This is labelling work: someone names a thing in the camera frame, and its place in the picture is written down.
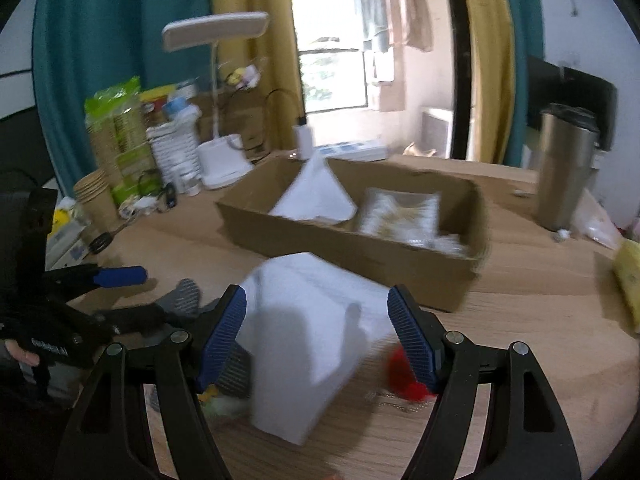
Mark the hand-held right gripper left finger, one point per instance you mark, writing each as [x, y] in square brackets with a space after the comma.
[225, 335]

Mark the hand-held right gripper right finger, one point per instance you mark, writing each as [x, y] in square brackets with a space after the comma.
[415, 340]

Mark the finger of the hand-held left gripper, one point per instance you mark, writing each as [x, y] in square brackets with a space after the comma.
[135, 317]
[120, 276]

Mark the thick white towel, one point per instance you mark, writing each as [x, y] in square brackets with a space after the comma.
[300, 340]

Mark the brown cardboard box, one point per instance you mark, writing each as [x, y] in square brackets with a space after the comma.
[350, 255]

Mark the clear plastic bag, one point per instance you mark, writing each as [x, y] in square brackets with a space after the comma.
[395, 220]

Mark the thin white cloth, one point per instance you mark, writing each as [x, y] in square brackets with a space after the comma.
[315, 195]

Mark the person's left hand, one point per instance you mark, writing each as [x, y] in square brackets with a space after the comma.
[22, 355]

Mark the red and white plush toy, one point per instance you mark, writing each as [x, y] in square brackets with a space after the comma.
[405, 372]

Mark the white paper box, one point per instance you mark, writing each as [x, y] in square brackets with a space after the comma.
[67, 247]

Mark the small yellow green pad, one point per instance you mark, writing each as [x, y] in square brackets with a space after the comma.
[220, 405]

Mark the stack of brown paper cups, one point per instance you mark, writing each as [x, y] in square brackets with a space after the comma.
[97, 200]

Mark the black key fob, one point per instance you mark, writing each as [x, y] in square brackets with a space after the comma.
[170, 196]

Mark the white pill bottle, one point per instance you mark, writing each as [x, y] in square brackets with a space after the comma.
[190, 182]

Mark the green paper cup package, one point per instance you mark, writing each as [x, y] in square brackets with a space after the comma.
[117, 135]

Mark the white desk lamp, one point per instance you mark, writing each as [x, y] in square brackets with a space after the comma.
[220, 165]

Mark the jar with yellow lid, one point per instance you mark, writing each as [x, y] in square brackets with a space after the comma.
[155, 107]

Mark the brown paper bag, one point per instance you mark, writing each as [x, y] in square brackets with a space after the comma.
[240, 120]

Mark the white blue power strip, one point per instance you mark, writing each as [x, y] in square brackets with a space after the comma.
[350, 149]

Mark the white charger plug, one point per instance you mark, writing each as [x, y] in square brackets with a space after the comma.
[304, 141]

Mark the white balcony appliance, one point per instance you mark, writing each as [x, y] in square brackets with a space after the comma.
[437, 130]

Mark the white plastic wrapper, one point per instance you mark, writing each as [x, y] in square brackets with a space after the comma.
[597, 225]

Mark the yellow tissue pack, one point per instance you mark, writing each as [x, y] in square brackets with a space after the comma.
[627, 280]

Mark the steel tumbler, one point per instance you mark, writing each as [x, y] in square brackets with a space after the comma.
[565, 170]

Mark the small yellow lamp toy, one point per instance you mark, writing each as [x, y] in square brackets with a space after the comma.
[242, 75]

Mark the wide teal curtain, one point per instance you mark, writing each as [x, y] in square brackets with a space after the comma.
[110, 20]

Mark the white hanging cloth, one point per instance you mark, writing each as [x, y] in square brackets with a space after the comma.
[387, 80]

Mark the narrow yellow curtain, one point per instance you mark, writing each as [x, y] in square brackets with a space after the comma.
[487, 60]

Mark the black computer monitor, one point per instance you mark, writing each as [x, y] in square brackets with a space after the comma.
[575, 85]

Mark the beige hanging shirt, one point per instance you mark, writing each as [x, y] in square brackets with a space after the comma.
[407, 5]

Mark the teal hanging shirt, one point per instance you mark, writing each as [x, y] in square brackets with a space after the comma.
[370, 5]

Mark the narrow teal curtain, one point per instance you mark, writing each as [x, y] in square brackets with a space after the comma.
[522, 10]

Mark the black door frame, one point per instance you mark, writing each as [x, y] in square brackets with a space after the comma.
[457, 60]

